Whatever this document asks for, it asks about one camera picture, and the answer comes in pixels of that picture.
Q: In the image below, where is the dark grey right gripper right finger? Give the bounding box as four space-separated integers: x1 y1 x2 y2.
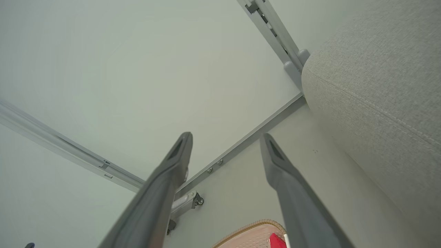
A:
260 133 355 248

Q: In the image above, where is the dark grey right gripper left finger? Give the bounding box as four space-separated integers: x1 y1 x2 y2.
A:
98 132 193 248

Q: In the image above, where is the red cloth garment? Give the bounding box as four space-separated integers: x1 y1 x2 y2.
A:
269 233 287 248

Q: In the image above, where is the light grey fabric sofa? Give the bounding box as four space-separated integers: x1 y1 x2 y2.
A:
301 0 441 238

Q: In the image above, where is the beige woven basket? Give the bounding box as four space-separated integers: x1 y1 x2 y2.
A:
212 219 287 248

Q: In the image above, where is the metal bracket with caster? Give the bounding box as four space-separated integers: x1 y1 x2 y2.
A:
167 191 204 235

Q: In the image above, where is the long aluminium wall rail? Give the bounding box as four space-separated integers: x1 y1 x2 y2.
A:
0 100 145 193

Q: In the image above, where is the grey aluminium frame post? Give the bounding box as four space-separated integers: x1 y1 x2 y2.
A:
237 0 310 91

